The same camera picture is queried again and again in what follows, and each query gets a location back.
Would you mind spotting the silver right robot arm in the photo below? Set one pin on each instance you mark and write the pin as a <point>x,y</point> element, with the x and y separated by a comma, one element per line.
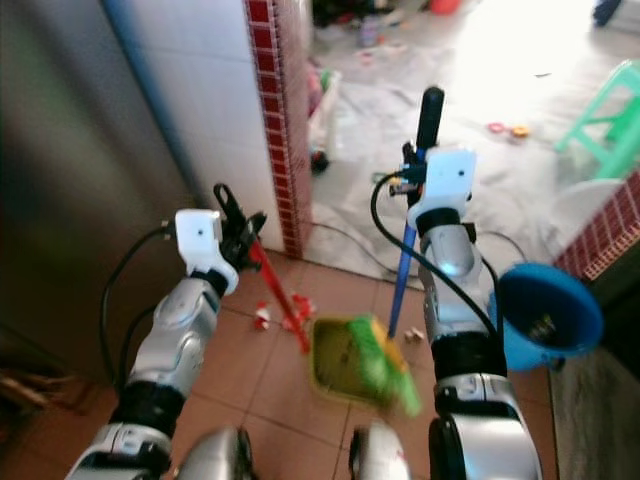
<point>452,260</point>

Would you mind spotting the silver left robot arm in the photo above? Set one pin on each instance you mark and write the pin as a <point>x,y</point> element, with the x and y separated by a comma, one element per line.
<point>172,335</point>

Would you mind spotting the small green toy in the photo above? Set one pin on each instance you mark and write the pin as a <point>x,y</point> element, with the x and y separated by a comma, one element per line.
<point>380,178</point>

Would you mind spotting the red white paper scrap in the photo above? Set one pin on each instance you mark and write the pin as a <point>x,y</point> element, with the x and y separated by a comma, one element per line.
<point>300,302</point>
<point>262,318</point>

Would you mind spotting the small pale cup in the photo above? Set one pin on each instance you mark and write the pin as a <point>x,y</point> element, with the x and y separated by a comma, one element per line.
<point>368,30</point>

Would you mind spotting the steel grey refrigerator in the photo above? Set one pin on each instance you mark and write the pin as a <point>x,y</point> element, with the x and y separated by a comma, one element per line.
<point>75,180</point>

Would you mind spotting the red plastic item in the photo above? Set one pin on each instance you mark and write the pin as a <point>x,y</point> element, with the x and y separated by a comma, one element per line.
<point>445,5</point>

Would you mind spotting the small pale paper scrap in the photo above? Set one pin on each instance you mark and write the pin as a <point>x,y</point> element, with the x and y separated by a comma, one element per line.
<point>412,336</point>

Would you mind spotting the white round stool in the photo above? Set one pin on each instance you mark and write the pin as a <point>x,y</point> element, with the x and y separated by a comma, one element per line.
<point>580,205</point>

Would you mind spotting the blue plastic bucket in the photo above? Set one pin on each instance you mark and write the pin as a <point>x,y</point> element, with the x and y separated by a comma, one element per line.
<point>550,315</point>

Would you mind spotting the red tiled counter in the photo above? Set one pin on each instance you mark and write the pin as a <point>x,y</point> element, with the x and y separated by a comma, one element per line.
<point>610,230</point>

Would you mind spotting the green plastic stool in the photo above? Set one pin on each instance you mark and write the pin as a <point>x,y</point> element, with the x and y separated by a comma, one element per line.
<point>615,125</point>

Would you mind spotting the silver robot left leg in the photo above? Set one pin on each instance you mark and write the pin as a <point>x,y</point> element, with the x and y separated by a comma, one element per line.
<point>218,455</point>

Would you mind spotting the silver robot leg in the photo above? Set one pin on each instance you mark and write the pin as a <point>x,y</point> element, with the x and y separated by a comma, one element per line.
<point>378,455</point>
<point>218,455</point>

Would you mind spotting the dark blue item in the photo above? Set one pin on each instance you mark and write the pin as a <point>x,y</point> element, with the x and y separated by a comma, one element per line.
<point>607,10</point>

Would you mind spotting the silver robot right leg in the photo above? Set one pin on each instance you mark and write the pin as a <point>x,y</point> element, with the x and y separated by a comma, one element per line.
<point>378,455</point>

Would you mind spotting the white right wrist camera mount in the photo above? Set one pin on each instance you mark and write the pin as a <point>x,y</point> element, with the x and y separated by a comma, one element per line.
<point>452,178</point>

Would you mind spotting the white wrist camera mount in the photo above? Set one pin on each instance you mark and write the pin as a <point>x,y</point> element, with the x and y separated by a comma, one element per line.
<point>198,238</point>
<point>452,178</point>

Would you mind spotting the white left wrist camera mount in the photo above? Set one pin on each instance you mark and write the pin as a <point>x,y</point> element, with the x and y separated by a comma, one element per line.
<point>198,238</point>

